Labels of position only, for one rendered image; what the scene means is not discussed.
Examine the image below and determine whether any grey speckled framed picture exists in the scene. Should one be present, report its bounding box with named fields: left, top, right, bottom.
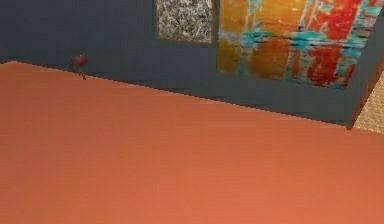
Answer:
left=153, top=0, right=215, bottom=45

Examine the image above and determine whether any orange red teal painting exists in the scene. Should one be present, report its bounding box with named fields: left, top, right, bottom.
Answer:
left=215, top=0, right=384, bottom=91

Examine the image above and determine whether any small red stool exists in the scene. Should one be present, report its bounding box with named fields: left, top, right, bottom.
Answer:
left=68, top=54, right=89, bottom=81

